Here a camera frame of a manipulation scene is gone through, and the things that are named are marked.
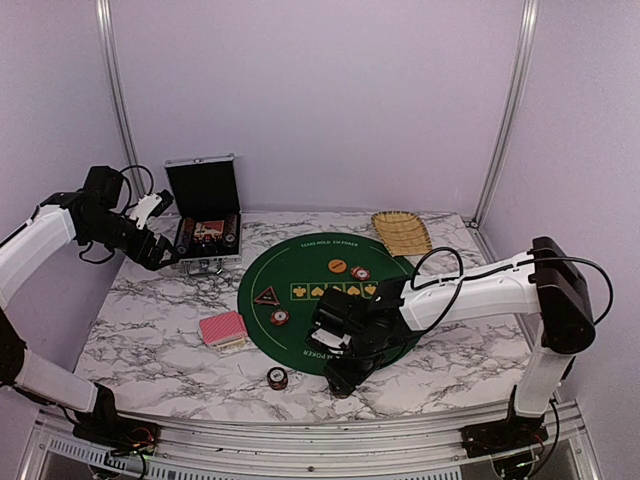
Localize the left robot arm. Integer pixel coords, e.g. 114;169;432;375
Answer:
1;166;177;445

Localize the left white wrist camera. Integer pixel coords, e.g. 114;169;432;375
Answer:
129;189;174;230

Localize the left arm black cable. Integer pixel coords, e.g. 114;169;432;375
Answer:
77;164;156;264

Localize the aluminium frame post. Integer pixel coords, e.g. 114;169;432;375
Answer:
95;0;154;213
470;0;540;229

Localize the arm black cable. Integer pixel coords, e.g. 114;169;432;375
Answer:
379;245;615;351
77;164;156;264

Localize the front aluminium rail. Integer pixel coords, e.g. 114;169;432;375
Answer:
19;399;601;480

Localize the pink playing card deck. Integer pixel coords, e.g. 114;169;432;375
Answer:
199;311;248;348

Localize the right chip row in case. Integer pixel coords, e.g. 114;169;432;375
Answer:
222;214;238;248

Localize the red card deck in case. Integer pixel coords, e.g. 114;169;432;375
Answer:
194;220;224;239

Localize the red chip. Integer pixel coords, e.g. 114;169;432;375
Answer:
270;309;290;326
350;266;371;281

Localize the dark poker chip stack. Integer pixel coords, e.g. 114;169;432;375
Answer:
267;367;288;391

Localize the chip row in case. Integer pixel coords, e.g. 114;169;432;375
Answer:
174;218;196;256
222;214;238;248

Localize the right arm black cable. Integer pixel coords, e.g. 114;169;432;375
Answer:
379;245;615;351

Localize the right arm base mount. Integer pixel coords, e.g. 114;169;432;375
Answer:
461;421;549;458

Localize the right aluminium frame post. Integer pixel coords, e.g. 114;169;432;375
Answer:
470;0;540;229

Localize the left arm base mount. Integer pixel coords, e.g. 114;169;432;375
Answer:
73;419;160;456

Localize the left chip row in case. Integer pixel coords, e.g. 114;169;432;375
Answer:
174;218;196;256

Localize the orange big blind button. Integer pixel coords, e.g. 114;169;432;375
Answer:
328;259;348;274

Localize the green round poker mat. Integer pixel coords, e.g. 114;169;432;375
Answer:
237;233;414;376

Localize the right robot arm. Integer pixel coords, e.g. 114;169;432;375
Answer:
306;237;599;448

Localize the triangular dealer button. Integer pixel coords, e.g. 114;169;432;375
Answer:
253;286;281;306

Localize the left aluminium frame post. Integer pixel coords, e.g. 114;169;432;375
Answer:
95;0;154;213

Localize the aluminium poker chip case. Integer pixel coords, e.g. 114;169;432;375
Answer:
165;153;242;276

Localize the woven bamboo tray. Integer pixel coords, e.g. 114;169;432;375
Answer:
371;211;433;257

